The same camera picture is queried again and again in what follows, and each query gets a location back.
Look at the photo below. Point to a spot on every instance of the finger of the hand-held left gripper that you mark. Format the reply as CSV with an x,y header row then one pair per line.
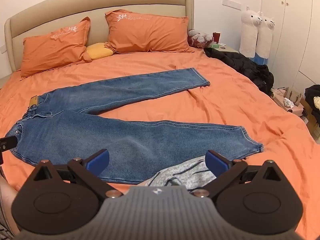
x,y
8,143

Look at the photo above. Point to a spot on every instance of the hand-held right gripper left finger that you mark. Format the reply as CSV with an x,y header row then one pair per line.
x,y
100,161

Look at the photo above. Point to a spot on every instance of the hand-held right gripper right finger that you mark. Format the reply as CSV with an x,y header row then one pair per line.
x,y
215,165

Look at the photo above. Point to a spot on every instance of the blue denim pants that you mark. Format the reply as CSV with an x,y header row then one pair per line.
x,y
125,140

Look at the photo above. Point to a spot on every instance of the person's left forearm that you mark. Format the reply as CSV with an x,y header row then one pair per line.
x,y
6,200

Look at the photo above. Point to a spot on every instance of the grey striped garment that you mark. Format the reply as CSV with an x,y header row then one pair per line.
x,y
190,175

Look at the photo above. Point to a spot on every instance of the orange bed sheet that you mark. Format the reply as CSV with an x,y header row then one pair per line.
x,y
225,105

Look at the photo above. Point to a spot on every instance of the pink suitcase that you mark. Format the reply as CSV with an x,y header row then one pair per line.
x,y
296,110

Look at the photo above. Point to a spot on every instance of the black puffer jacket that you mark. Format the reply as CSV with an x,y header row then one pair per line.
x,y
245,66

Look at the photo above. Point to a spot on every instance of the beige handbag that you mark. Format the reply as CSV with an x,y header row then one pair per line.
x,y
293,96

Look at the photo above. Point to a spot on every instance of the orange pillow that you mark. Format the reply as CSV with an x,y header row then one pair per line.
x,y
55,47
147,32

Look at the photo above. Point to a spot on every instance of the yellow cushion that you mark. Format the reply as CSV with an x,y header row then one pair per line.
x,y
100,51

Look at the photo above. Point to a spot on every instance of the blue storage box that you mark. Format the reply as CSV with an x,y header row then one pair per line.
x,y
261,61

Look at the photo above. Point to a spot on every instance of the bedside table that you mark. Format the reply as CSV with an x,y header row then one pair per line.
x,y
228,48

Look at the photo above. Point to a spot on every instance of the dark clothes pile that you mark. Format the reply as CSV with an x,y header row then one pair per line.
x,y
313,100

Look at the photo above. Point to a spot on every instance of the green box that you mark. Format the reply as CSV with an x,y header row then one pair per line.
x,y
214,45

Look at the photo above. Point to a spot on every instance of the red cup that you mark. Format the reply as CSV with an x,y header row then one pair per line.
x,y
216,37

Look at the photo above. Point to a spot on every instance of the beige padded headboard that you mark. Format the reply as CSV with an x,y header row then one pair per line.
x,y
97,27

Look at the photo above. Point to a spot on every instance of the white alpaca plush toy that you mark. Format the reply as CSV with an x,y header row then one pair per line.
x,y
266,37
248,35

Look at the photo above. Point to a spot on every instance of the white wardrobe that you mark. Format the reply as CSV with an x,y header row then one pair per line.
x,y
295,42

